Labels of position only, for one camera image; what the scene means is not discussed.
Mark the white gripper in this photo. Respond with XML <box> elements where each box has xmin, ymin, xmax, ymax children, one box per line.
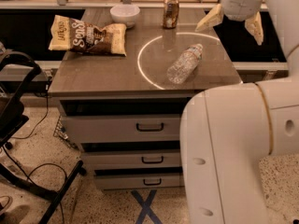
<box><xmin>195</xmin><ymin>0</ymin><xmax>263</xmax><ymax>46</ymax></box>

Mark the bottom grey drawer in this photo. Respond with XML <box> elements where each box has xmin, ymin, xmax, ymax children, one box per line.
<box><xmin>94</xmin><ymin>173</ymin><xmax>184</xmax><ymax>189</ymax></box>

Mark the yellow brown chip bag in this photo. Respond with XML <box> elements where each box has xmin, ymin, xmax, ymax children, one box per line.
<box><xmin>49</xmin><ymin>15</ymin><xmax>126</xmax><ymax>55</ymax></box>

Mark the grey drawer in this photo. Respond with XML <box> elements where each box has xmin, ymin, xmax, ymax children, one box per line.
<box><xmin>94</xmin><ymin>173</ymin><xmax>184</xmax><ymax>189</ymax></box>
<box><xmin>62</xmin><ymin>115</ymin><xmax>180</xmax><ymax>144</ymax></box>
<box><xmin>80</xmin><ymin>149</ymin><xmax>181</xmax><ymax>170</ymax></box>

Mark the brown soda can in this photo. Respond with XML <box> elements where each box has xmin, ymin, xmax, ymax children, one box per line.
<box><xmin>163</xmin><ymin>0</ymin><xmax>179</xmax><ymax>29</ymax></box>

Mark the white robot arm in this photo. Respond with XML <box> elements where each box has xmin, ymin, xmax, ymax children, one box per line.
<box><xmin>180</xmin><ymin>0</ymin><xmax>299</xmax><ymax>224</ymax></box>

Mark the wire basket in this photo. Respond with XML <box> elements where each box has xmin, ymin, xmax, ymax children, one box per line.
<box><xmin>53</xmin><ymin>117</ymin><xmax>78</xmax><ymax>150</ymax></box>

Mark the middle grey drawer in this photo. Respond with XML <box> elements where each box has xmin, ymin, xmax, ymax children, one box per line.
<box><xmin>80</xmin><ymin>149</ymin><xmax>181</xmax><ymax>170</ymax></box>

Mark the black metal stand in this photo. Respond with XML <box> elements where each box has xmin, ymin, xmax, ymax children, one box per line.
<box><xmin>0</xmin><ymin>49</ymin><xmax>87</xmax><ymax>224</ymax></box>

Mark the top grey drawer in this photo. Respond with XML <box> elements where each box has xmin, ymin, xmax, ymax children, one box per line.
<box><xmin>62</xmin><ymin>115</ymin><xmax>180</xmax><ymax>144</ymax></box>

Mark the black floor cable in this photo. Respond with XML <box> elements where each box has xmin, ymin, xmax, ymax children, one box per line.
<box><xmin>0</xmin><ymin>84</ymin><xmax>69</xmax><ymax>224</ymax></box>

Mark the blue tape cross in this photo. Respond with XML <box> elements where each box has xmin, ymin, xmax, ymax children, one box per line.
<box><xmin>131</xmin><ymin>189</ymin><xmax>163</xmax><ymax>224</ymax></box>

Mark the clear plastic water bottle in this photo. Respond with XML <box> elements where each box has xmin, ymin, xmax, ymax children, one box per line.
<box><xmin>166</xmin><ymin>44</ymin><xmax>203</xmax><ymax>84</ymax></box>

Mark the white ceramic bowl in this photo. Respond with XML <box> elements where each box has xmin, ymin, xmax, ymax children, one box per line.
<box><xmin>110</xmin><ymin>4</ymin><xmax>140</xmax><ymax>28</ymax></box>

